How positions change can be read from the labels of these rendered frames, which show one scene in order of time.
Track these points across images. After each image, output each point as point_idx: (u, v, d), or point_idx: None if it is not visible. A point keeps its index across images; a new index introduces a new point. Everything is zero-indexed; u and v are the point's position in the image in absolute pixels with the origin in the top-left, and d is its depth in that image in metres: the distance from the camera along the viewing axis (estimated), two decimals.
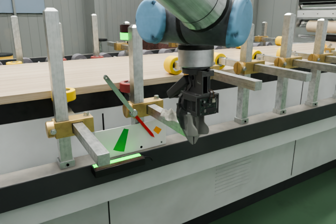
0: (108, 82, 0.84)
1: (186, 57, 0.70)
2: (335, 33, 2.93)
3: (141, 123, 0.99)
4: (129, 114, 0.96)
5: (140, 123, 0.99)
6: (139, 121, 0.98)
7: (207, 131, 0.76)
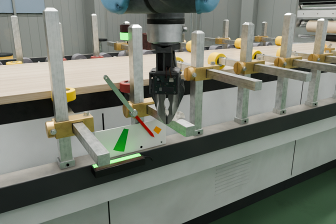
0: (108, 82, 0.84)
1: (147, 31, 0.68)
2: (335, 33, 2.93)
3: (141, 123, 0.99)
4: (129, 114, 0.96)
5: (140, 123, 0.99)
6: (139, 121, 0.98)
7: (171, 113, 0.72)
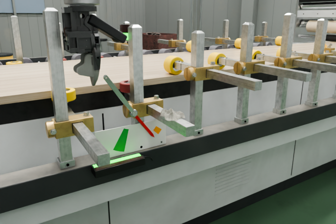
0: (108, 82, 0.84)
1: None
2: (335, 33, 2.93)
3: (141, 123, 0.99)
4: (129, 114, 0.96)
5: (140, 123, 0.99)
6: (139, 121, 0.98)
7: (78, 72, 0.77)
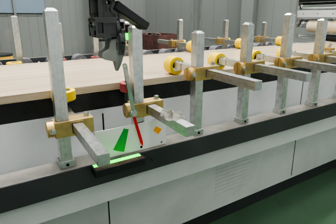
0: (125, 71, 0.86)
1: None
2: (335, 33, 2.93)
3: (136, 126, 0.98)
4: (128, 112, 0.96)
5: (135, 126, 0.98)
6: (135, 124, 0.98)
7: (103, 56, 0.80)
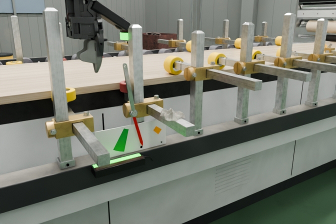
0: (125, 71, 0.86)
1: None
2: (335, 33, 2.93)
3: (136, 126, 0.98)
4: (128, 112, 0.96)
5: (135, 126, 0.98)
6: (135, 124, 0.98)
7: (81, 58, 0.77)
